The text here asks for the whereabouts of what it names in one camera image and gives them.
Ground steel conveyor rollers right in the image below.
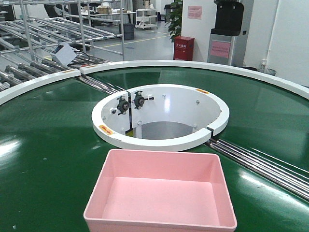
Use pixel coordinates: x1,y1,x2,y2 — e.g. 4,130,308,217
205,138,309,201

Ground steel conveyor rollers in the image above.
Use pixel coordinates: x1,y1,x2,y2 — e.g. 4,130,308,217
76,75,125,94
205,138,309,201

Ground pink plastic bin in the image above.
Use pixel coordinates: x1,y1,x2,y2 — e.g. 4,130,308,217
84,149,237,232

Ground white guard rail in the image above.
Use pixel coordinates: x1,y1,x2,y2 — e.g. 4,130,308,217
0,69,81,105
80,60,309,99

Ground dark plastic crate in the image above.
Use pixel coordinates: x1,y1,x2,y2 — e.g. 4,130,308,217
123,23,135,40

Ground white control box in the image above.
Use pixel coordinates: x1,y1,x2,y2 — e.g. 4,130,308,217
50,43,76,66

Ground white outer guard rail left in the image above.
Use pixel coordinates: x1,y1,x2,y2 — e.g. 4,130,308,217
0,69,81,105

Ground black bearing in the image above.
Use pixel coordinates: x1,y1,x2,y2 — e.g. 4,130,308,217
133,91,154,109
117,96,130,115

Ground grey black water dispenser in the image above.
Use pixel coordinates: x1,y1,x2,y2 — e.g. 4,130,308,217
208,0,244,65

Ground white inner conveyor ring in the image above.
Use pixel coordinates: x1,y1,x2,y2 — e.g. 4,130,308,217
91,83,230,152

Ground white outer guard rail right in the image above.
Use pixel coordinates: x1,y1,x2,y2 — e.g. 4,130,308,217
80,60,309,99

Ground metal roller rack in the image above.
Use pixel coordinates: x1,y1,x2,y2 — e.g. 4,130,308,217
0,0,123,91

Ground pink wall notice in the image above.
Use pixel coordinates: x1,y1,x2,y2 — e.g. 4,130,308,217
187,6,202,20

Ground red fire extinguisher cabinet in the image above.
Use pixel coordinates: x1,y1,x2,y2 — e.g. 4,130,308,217
173,36,194,61

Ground black bearing left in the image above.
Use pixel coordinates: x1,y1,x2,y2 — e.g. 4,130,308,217
117,96,130,115

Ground black bearing right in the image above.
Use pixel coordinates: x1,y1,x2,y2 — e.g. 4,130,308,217
133,91,154,109

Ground steel conveyor rollers left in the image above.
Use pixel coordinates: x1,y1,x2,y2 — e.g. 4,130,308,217
76,75,125,94

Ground green potted plant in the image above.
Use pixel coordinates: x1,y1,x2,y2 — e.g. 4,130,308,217
168,0,183,42

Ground wire mesh waste basket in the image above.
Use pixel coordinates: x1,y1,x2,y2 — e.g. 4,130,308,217
258,67,277,76

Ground white utility cart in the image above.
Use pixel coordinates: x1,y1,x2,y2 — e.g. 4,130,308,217
135,9,157,29

